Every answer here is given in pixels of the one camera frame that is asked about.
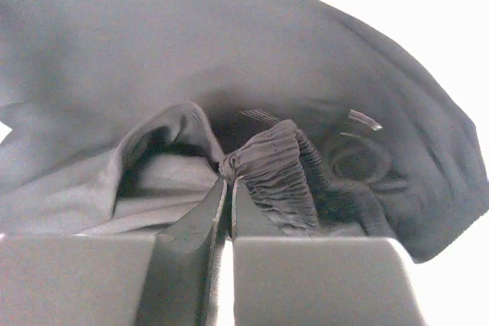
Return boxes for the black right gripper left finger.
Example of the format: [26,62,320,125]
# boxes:
[1,180,227,325]

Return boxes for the black trousers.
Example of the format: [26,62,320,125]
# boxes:
[1,0,488,262]

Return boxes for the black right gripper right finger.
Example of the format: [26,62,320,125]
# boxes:
[232,180,426,326]

